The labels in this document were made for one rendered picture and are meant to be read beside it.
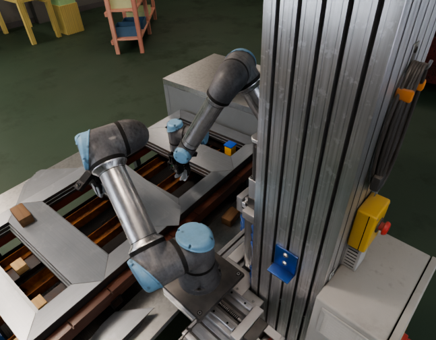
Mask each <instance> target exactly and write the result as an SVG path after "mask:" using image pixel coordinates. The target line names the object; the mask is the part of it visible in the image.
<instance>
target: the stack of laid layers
mask: <svg viewBox="0 0 436 340"><path fill-rule="evenodd" d="M180 120H182V122H183V125H188V126H190V125H191V122H190V121H187V120H184V119H182V118H180ZM209 137H210V138H212V139H215V140H217V141H219V142H222V143H224V144H225V143H226V142H228V141H229V140H230V141H232V142H235V143H237V145H236V149H238V150H239V149H240V148H241V147H243V146H244V145H245V144H243V143H241V142H238V141H236V140H233V139H231V138H228V137H226V136H223V135H222V134H219V133H216V132H213V131H212V130H209ZM145 148H148V149H150V150H152V151H154V152H156V153H158V154H160V155H162V156H164V157H166V158H168V159H169V157H168V154H169V151H167V150H165V149H163V148H161V147H159V146H157V145H155V144H153V143H151V142H147V144H146V145H145V146H144V147H143V148H141V149H139V150H138V151H136V152H134V153H132V154H129V155H127V156H126V158H127V159H129V158H130V157H132V156H133V155H135V154H137V153H138V152H140V151H141V150H143V149H145ZM251 160H253V154H251V155H250V156H249V157H248V158H247V159H245V160H244V161H243V162H242V163H241V164H240V165H239V166H237V167H236V168H235V169H234V170H232V171H231V172H230V173H229V174H228V175H227V176H226V177H224V178H223V179H222V180H221V181H219V182H218V183H217V184H216V185H215V186H214V187H213V188H212V189H210V190H209V191H208V192H207V193H205V194H204V195H203V196H202V197H201V198H200V199H199V200H197V201H196V202H195V203H194V204H192V205H191V206H190V207H189V208H188V209H187V210H186V211H185V212H183V213H182V214H181V216H180V221H179V222H181V221H182V220H183V219H184V218H185V217H187V216H188V215H189V214H190V213H192V212H193V211H194V210H195V209H196V208H197V207H198V206H199V205H200V204H202V203H203V202H204V201H205V200H206V199H208V198H209V197H210V196H211V195H212V194H213V193H214V192H215V191H216V190H218V189H219V188H220V187H221V186H223V185H224V184H225V183H226V182H227V181H228V180H229V179H230V178H231V177H233V176H234V175H235V174H236V173H238V172H239V171H240V170H241V169H242V168H243V167H244V166H245V165H246V164H247V163H249V162H250V161H251ZM189 164H190V167H191V171H193V172H195V173H197V174H199V175H201V176H203V177H205V176H206V175H208V174H209V173H210V172H211V171H208V170H207V169H204V168H202V167H200V166H198V165H196V164H194V163H192V162H189ZM77 181H78V180H77ZM77 181H75V182H73V183H72V184H70V185H69V186H67V187H66V188H64V189H62V190H61V191H59V192H57V193H56V194H54V195H52V196H51V197H49V198H47V199H46V200H44V201H43V202H44V203H45V204H46V205H48V206H49V207H50V208H51V207H52V206H53V205H55V204H56V203H58V202H60V201H62V200H63V199H64V198H66V197H68V196H69V195H71V194H73V193H74V192H76V191H77V190H76V189H75V188H74V185H75V184H76V182H77ZM149 182H150V181H149ZM150 183H151V182H150ZM151 184H152V185H154V186H155V187H157V188H158V189H159V190H160V191H161V192H163V193H164V194H166V195H167V196H168V197H169V198H171V199H172V200H174V201H175V202H176V203H177V204H179V199H178V198H177V197H176V196H173V195H172V194H170V193H168V192H167V191H165V190H163V189H162V188H160V187H158V186H156V185H155V184H153V183H151ZM54 211H55V210H54ZM55 212H56V211H55ZM56 213H57V212H56ZM57 214H58V215H59V213H57ZM61 217H62V216H61ZM65 220H66V219H65ZM66 221H67V220H66ZM67 222H68V221H67ZM68 223H70V222H68ZM72 226H73V225H72ZM174 227H175V226H167V227H165V228H164V229H163V230H162V231H161V232H160V233H159V234H160V235H163V236H165V235H166V234H168V232H169V231H170V230H172V229H173V228H174ZM75 228H76V227H75ZM76 229H77V228H76ZM77 230H78V229H77ZM78 231H79V230H78ZM10 232H12V233H13V234H14V235H15V236H16V237H17V238H18V239H19V240H20V241H21V242H22V243H23V244H24V245H25V246H26V247H27V249H29V251H31V253H33V255H35V257H37V259H39V261H41V262H42V263H43V264H44V265H45V266H46V267H47V268H48V269H49V270H50V271H51V272H52V273H53V274H54V275H55V276H56V277H57V278H58V279H59V280H60V281H61V282H62V283H63V284H64V285H65V286H66V287H69V286H70V285H71V283H70V282H69V281H68V280H67V279H66V278H65V277H64V276H63V275H62V274H61V273H60V272H59V271H58V270H57V269H56V268H55V267H54V266H53V265H52V264H51V263H50V262H49V261H48V260H47V259H46V258H45V257H44V256H43V255H42V254H41V253H40V252H39V251H38V250H37V249H36V248H35V247H34V246H33V245H32V244H31V243H29V242H28V241H27V240H26V239H25V238H24V237H23V236H22V235H21V234H20V233H19V232H18V231H17V230H16V229H15V228H14V227H13V226H12V225H11V224H10V223H9V222H7V223H6V224H4V225H2V226H1V227H0V239H1V238H2V237H4V236H5V235H7V234H8V233H10ZM79 232H81V231H79ZM82 234H83V233H82ZM83 235H84V234H83ZM86 237H87V236H86ZM87 238H88V237H87ZM88 239H89V238H88ZM90 241H91V239H90ZM93 243H94V242H93ZM94 244H95V243H94ZM97 246H98V245H97ZM98 247H99V246H98ZM99 248H100V247H99ZM100 249H101V250H102V248H100ZM104 252H105V251H104ZM105 253H106V252H105ZM129 259H131V258H129ZM129 259H128V260H129ZM128 260H127V261H128ZM127 261H126V262H124V263H123V264H122V265H121V266H120V267H119V268H118V269H116V270H115V271H114V272H113V273H111V274H110V275H109V276H108V277H107V278H106V279H104V280H103V281H102V282H101V283H100V284H99V285H97V286H96V287H95V288H94V289H93V290H92V291H91V292H89V293H88V294H87V295H86V296H84V297H83V298H82V299H81V300H80V301H79V302H78V303H76V304H75V305H74V306H73V307H72V308H70V309H69V310H68V311H67V312H66V313H64V315H62V316H61V317H60V318H59V319H57V320H56V321H55V322H54V323H53V324H52V325H51V326H49V327H48V328H47V329H46V330H45V331H43V332H42V333H41V334H39V336H37V338H35V339H34V340H45V339H46V338H47V337H49V336H50V335H51V334H52V333H53V332H55V331H56V330H57V329H58V328H59V327H60V326H61V325H62V324H63V323H65V322H66V321H68V319H69V318H71V317H72V316H73V315H74V314H75V313H76V312H77V311H78V310H80V309H81V308H82V307H83V306H85V305H86V304H87V303H88V302H89V301H90V300H91V299H92V298H93V297H95V296H96V295H97V294H98V293H99V292H101V291H102V290H103V289H104V288H106V286H107V285H108V284H109V283H111V282H112V281H113V280H114V279H116V278H117V277H118V276H119V275H120V274H121V273H122V272H123V271H124V270H126V269H127V268H128V267H129V266H128V264H127ZM0 271H1V273H2V274H3V275H4V276H5V278H6V279H7V280H8V281H9V282H10V283H11V284H12V285H13V287H14V288H15V289H16V290H17V292H18V293H19V294H20V295H21V296H22V297H23V298H24V299H25V301H26V302H27V303H28V304H29V306H30V307H31V308H32V309H33V310H34V311H35V312H38V309H37V307H36V306H35V305H34V304H33V303H32V302H31V301H30V300H29V299H28V297H27V296H26V295H25V294H24V292H23V291H22V290H21V289H20V288H19V287H18V286H17V285H16V284H15V283H14V281H13V280H12V279H11V278H10V277H9V275H8V274H7V273H6V272H5V271H4V270H3V269H2V268H1V267H0Z"/></svg>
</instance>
